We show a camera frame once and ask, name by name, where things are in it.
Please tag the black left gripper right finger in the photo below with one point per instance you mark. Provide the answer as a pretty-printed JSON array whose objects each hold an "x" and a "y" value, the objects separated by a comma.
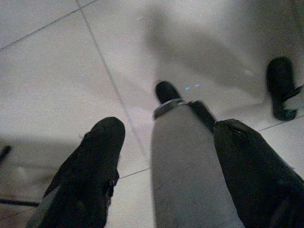
[{"x": 261, "y": 180}]

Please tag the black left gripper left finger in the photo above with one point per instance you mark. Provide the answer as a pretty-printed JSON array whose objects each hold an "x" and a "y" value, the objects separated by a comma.
[{"x": 85, "y": 175}]

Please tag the black robot right foot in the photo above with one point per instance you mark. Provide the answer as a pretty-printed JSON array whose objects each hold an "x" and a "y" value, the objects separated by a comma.
[{"x": 281, "y": 83}]

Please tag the black robot foot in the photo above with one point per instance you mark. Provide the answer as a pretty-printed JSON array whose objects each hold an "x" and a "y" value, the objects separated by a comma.
[
  {"x": 167, "y": 92},
  {"x": 281, "y": 83}
]

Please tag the black robot left foot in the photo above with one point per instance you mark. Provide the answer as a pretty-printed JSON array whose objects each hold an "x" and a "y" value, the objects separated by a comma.
[{"x": 167, "y": 92}]

